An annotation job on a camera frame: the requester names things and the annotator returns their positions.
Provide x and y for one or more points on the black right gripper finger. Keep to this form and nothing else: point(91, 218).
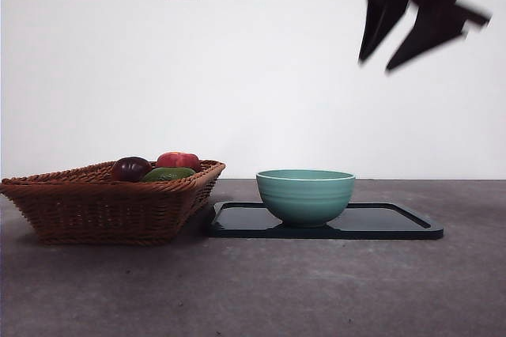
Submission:
point(427, 32)
point(383, 12)

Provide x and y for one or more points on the teal ribbed bowl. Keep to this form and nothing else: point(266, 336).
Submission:
point(306, 198)

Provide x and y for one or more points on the dark green rectangular tray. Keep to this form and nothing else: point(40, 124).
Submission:
point(375, 226)

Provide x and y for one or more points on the brown wicker basket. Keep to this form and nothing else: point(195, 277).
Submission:
point(99, 210)

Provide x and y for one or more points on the green fruit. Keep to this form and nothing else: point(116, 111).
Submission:
point(168, 175)

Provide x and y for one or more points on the dark purple fruit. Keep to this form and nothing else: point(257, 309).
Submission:
point(130, 169)

